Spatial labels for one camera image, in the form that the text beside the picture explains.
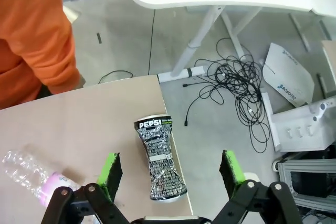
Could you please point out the aluminium profile frame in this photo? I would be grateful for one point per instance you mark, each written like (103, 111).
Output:
(286, 179)

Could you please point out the person's left forearm orange sleeve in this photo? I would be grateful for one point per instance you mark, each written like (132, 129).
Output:
(60, 72)

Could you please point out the clear plastic bottle pink label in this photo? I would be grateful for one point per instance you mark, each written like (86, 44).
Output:
(26, 171)

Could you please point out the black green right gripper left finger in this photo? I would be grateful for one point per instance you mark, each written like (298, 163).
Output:
(111, 174)

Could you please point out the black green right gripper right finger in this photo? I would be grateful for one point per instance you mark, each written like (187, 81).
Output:
(231, 174)

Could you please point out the white metal bracket stand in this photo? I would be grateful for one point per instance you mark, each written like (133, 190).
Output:
(296, 127)

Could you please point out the orange hoodie torso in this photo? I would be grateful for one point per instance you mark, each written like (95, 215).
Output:
(10, 87)

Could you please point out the person's left hand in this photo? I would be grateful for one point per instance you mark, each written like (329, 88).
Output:
(82, 80)

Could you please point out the white table leg frame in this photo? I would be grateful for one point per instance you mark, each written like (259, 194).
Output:
(197, 37)

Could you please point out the Robotiq cardboard box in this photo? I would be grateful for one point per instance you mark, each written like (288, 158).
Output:
(286, 72)

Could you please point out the grey metal bar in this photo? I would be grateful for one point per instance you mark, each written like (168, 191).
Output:
(300, 32)

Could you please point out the crushed black Pepsi can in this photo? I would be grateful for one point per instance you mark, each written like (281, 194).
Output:
(160, 155)

